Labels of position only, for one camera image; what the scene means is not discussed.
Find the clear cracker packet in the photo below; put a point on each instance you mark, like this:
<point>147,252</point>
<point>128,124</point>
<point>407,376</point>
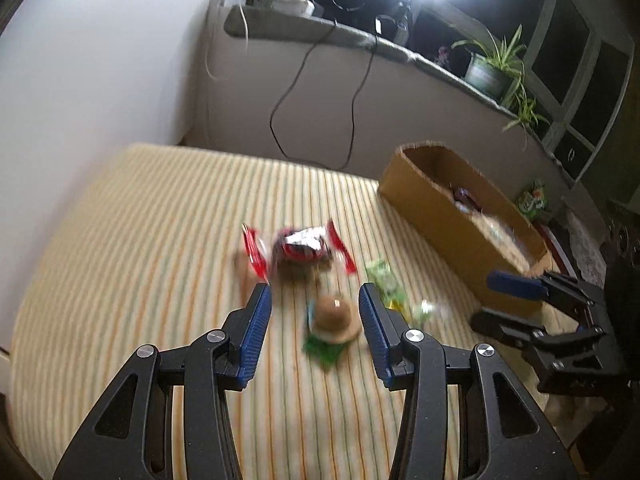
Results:
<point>500,232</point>

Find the potted spider plant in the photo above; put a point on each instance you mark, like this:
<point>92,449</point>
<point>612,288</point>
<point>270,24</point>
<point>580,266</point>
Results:
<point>482,75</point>

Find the small purple flower plant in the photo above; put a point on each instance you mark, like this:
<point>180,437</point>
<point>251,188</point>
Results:
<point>442,55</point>

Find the striped cream blanket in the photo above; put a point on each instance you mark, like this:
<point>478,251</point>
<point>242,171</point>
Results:
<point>150,260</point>

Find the green snack packet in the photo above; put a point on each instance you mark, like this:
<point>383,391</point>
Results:
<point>382,277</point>

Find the red-ended dark candy packet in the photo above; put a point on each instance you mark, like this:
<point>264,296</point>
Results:
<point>300,247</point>

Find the dark red round packet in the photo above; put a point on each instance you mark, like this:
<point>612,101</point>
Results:
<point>465,199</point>

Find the small clear candy wrapper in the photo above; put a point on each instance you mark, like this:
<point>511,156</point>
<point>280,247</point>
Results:
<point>432,309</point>

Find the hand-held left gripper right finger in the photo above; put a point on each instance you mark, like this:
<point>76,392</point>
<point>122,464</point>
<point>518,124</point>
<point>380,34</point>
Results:
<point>375,332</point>

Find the white lace cloth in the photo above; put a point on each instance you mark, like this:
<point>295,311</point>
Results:
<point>582,245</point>

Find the cardboard box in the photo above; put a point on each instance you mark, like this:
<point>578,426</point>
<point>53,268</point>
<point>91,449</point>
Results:
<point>440,220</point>

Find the round brown cake packet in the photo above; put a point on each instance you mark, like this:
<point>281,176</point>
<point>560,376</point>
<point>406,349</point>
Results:
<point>332,317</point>

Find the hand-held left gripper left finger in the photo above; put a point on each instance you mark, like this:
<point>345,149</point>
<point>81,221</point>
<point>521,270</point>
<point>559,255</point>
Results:
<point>252,330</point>

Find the green paper bag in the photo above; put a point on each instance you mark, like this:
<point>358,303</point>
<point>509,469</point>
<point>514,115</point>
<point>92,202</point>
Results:
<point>534,199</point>

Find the white window frame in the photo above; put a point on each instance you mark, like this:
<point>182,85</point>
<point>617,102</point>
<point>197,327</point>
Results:
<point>560,120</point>

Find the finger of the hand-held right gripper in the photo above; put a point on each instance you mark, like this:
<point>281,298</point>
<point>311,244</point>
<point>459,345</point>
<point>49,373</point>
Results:
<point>505,327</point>
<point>515,285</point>

